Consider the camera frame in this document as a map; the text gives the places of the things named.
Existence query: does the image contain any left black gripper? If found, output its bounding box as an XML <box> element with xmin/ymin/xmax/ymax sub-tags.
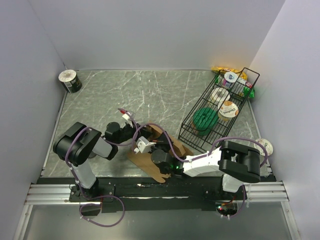
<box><xmin>114</xmin><ymin>119</ymin><xmax>153</xmax><ymax>145</ymax></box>

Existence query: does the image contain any brown cardboard box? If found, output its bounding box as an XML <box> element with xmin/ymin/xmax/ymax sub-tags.
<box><xmin>127</xmin><ymin>122</ymin><xmax>194</xmax><ymax>184</ymax></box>

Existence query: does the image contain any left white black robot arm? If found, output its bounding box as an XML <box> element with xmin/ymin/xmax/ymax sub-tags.
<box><xmin>53</xmin><ymin>122</ymin><xmax>136</xmax><ymax>201</ymax></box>

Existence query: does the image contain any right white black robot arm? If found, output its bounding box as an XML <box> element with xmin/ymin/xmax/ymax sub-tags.
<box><xmin>151</xmin><ymin>140</ymin><xmax>261</xmax><ymax>200</ymax></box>

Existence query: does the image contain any tin can brown label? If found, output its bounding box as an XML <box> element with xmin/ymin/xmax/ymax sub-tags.
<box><xmin>88</xmin><ymin>152</ymin><xmax>97</xmax><ymax>159</ymax></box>

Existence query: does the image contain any green black chips can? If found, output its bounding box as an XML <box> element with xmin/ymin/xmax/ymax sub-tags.
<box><xmin>58</xmin><ymin>69</ymin><xmax>82</xmax><ymax>94</ymax></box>

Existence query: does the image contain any Chobani yogurt cup in basket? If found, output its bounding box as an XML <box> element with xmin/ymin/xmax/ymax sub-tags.
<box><xmin>218</xmin><ymin>100</ymin><xmax>239</xmax><ymax>122</ymax></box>

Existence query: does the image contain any blue white yogurt cup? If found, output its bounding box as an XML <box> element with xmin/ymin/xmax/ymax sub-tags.
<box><xmin>222</xmin><ymin>71</ymin><xmax>239</xmax><ymax>89</ymax></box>

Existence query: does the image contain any white yogurt cup on table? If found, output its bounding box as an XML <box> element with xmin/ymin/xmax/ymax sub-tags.
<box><xmin>253</xmin><ymin>138</ymin><xmax>274</xmax><ymax>156</ymax></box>

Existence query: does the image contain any green snack bag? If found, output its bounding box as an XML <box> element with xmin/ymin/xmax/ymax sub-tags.
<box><xmin>242</xmin><ymin>86</ymin><xmax>255</xmax><ymax>99</ymax></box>

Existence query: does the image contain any red white package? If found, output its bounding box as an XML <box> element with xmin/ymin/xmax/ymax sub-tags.
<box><xmin>243</xmin><ymin>81</ymin><xmax>253</xmax><ymax>89</ymax></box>

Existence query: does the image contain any yellow snack bag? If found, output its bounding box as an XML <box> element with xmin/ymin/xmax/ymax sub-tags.
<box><xmin>211</xmin><ymin>66</ymin><xmax>248</xmax><ymax>79</ymax></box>

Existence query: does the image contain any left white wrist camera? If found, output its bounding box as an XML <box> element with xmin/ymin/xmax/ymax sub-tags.
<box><xmin>120</xmin><ymin>110</ymin><xmax>136</xmax><ymax>127</ymax></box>

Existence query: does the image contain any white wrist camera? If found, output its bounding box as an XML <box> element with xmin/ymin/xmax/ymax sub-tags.
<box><xmin>120</xmin><ymin>110</ymin><xmax>136</xmax><ymax>127</ymax></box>
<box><xmin>133</xmin><ymin>136</ymin><xmax>156</xmax><ymax>154</ymax></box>

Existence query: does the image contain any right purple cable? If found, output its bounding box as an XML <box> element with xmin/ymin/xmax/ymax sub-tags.
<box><xmin>131</xmin><ymin>122</ymin><xmax>269</xmax><ymax>218</ymax></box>

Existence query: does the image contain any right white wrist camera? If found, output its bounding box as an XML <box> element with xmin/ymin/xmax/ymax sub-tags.
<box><xmin>133</xmin><ymin>136</ymin><xmax>156</xmax><ymax>154</ymax></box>

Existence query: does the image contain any black wire basket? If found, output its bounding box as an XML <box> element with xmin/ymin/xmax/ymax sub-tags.
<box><xmin>178</xmin><ymin>67</ymin><xmax>260</xmax><ymax>153</ymax></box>

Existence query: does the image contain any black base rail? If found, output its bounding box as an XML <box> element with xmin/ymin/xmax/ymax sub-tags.
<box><xmin>37</xmin><ymin>176</ymin><xmax>276</xmax><ymax>214</ymax></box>

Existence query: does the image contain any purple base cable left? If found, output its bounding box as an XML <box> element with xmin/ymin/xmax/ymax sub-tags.
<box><xmin>79</xmin><ymin>194</ymin><xmax>126</xmax><ymax>228</ymax></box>

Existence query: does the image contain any aluminium frame rail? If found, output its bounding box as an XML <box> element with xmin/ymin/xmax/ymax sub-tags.
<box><xmin>24</xmin><ymin>182</ymin><xmax>289</xmax><ymax>205</ymax></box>

